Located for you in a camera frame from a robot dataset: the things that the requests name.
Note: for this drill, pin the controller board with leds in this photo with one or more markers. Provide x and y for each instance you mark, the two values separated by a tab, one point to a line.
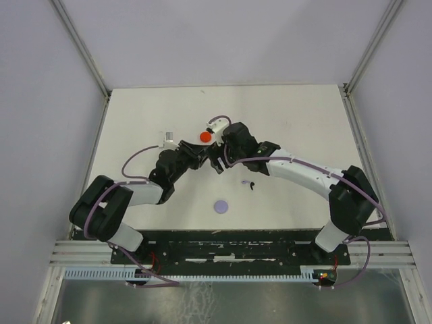
327	277

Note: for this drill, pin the left aluminium frame post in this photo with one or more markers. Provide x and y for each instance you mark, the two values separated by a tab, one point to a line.
67	21

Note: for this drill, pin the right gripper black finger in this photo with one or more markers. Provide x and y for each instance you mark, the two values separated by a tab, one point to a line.
217	164
215	151

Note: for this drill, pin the aluminium front rail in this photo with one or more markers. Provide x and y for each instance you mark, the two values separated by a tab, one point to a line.
384	255

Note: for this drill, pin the purple charging case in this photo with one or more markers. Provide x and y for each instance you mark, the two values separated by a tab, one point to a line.
221	206

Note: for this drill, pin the aluminium frame post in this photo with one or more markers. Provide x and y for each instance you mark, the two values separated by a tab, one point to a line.
389	16
67	21

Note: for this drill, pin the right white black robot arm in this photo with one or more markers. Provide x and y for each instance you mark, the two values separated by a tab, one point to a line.
349	193

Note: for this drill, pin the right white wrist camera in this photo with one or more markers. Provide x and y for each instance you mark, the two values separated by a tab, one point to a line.
216	128

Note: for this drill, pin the red charging case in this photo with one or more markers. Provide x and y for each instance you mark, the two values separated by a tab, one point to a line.
205	137

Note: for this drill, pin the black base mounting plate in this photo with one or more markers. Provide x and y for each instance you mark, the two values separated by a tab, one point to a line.
232	252

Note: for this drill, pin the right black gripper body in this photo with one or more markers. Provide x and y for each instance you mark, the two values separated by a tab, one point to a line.
233	155

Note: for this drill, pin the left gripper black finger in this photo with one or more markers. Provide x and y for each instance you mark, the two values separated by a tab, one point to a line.
193	149
197	161

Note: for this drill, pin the white slotted cable duct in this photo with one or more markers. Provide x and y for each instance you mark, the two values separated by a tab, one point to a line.
134	274

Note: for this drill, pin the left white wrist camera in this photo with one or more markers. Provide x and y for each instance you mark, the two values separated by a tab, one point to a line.
167	141

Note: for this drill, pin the right aluminium frame post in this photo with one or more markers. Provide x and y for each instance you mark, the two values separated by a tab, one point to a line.
389	16

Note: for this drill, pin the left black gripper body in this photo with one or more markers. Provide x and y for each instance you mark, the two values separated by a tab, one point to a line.
185	159

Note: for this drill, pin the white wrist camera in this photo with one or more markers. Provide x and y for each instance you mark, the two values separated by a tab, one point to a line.
167	141
216	128

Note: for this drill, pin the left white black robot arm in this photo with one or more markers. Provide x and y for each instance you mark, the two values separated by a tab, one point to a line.
99	212

